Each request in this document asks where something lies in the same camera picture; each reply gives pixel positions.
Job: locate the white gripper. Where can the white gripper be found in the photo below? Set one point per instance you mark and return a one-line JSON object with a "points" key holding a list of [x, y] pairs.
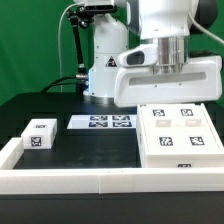
{"points": [[199, 81]]}

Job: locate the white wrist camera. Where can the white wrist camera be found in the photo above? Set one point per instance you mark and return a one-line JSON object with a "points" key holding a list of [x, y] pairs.
{"points": [[143, 55]]}

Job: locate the white U-shaped fence frame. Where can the white U-shaped fence frame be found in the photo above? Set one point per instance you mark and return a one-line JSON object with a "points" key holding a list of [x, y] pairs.
{"points": [[15, 181]]}

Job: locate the white cabinet body box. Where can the white cabinet body box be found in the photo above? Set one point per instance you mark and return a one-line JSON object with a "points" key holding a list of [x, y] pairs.
{"points": [[177, 158]]}

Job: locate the flat white tagged base plate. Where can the flat white tagged base plate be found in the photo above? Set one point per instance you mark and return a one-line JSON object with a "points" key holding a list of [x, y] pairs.
{"points": [[102, 122]]}

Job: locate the small white cabinet top block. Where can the small white cabinet top block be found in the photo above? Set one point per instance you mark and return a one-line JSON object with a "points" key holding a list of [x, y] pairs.
{"points": [[39, 134]]}

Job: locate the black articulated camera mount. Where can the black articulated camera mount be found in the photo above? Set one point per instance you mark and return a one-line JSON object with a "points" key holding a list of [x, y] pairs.
{"points": [[79, 36]]}

